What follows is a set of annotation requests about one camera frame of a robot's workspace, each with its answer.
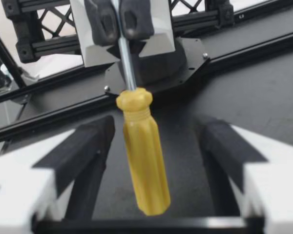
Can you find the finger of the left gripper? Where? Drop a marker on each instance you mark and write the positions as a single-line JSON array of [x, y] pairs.
[[146, 17]]

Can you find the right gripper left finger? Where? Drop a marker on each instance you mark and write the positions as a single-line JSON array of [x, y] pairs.
[[27, 170]]

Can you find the black frame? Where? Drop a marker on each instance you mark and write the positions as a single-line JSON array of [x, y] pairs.
[[258, 41]]

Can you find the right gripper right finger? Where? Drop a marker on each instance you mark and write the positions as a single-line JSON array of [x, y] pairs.
[[271, 165]]

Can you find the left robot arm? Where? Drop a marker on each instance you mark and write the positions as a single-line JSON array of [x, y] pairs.
[[161, 70]]

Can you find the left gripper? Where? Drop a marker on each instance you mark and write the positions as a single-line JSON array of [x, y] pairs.
[[25, 29]]

